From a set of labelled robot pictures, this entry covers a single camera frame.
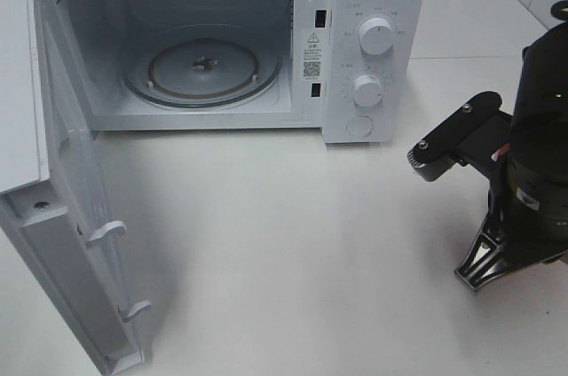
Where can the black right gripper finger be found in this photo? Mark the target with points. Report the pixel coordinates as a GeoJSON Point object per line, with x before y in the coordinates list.
{"type": "Point", "coordinates": [487, 258]}

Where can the round white door release button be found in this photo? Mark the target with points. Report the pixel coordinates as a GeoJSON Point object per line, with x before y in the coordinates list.
{"type": "Point", "coordinates": [360, 126]}

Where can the white microwave door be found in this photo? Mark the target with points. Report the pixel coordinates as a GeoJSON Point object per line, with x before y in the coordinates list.
{"type": "Point", "coordinates": [54, 207]}

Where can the white upper power knob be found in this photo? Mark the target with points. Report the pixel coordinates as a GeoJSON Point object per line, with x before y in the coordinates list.
{"type": "Point", "coordinates": [376, 35]}

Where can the white lower timer knob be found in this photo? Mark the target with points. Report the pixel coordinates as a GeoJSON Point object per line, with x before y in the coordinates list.
{"type": "Point", "coordinates": [368, 90]}

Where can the glass microwave turntable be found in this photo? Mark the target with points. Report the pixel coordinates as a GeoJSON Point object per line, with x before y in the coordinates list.
{"type": "Point", "coordinates": [203, 66]}

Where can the white microwave oven body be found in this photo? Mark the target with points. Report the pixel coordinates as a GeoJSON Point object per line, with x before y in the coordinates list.
{"type": "Point", "coordinates": [314, 87]}

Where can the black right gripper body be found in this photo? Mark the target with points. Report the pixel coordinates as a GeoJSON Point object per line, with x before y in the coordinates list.
{"type": "Point", "coordinates": [528, 205]}

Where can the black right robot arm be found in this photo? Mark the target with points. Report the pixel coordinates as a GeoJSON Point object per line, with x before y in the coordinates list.
{"type": "Point", "coordinates": [540, 111]}

